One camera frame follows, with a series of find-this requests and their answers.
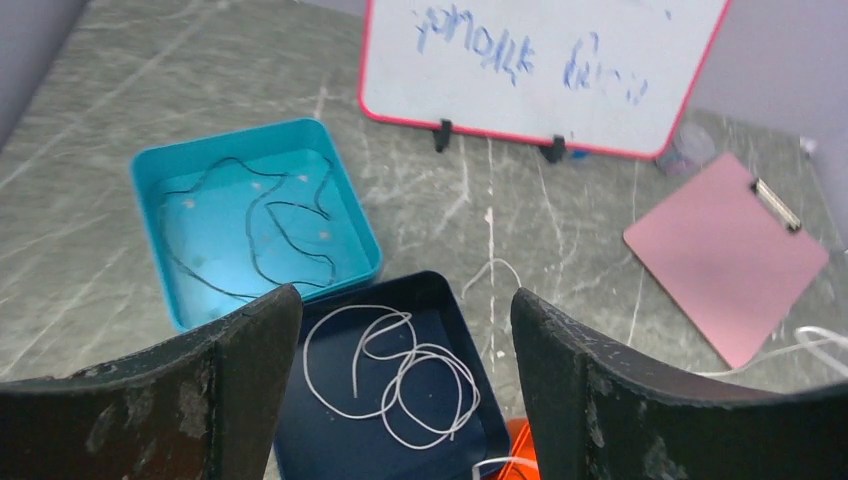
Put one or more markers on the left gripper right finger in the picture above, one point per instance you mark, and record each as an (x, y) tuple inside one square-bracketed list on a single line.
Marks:
[(599, 409)]

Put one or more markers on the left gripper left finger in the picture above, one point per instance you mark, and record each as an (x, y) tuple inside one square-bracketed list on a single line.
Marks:
[(201, 405)]

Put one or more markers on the orange square tray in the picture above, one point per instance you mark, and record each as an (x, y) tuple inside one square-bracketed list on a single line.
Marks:
[(522, 446)]

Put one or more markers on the dark blue square tray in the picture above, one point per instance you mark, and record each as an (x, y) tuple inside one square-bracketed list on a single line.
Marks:
[(387, 383)]

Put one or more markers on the teal square tray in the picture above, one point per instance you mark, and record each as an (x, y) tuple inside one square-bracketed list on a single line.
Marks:
[(233, 216)]

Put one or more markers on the pink clipboard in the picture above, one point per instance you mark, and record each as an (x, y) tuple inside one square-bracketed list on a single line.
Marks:
[(733, 267)]

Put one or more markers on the clear jar of paperclips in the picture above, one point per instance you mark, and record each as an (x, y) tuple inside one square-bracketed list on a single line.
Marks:
[(690, 149)]

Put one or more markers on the red-framed whiteboard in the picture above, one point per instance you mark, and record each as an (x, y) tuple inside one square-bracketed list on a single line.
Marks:
[(610, 77)]

